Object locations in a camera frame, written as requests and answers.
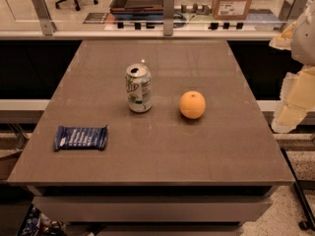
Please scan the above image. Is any green white soda can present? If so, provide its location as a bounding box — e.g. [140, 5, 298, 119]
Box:
[125, 63, 153, 113]

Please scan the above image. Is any orange fruit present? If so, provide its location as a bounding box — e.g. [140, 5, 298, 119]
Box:
[179, 91, 206, 119]

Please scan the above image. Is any left metal railing post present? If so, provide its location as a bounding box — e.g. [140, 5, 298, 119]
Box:
[31, 0, 56, 35]

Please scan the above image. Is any middle metal railing post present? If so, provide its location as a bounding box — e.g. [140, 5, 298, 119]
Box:
[163, 0, 174, 36]

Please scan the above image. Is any blue rxbar wrapper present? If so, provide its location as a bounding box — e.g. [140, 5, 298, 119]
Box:
[54, 126, 107, 150]

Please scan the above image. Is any grey table drawer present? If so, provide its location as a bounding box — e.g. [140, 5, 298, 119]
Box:
[33, 197, 272, 222]

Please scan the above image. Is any black cart leg with wheel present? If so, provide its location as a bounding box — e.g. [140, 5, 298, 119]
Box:
[282, 148, 315, 231]

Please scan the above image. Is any cardboard box with label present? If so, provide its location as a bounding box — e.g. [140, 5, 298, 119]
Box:
[212, 0, 252, 20]

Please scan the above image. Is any metal railing post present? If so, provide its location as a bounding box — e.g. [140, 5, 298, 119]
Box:
[31, 0, 56, 35]
[163, 0, 174, 36]
[279, 0, 308, 31]

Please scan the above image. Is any right metal railing post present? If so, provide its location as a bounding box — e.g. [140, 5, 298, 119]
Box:
[279, 0, 308, 31]

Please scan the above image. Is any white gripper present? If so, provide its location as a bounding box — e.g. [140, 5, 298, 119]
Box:
[269, 1, 315, 134]

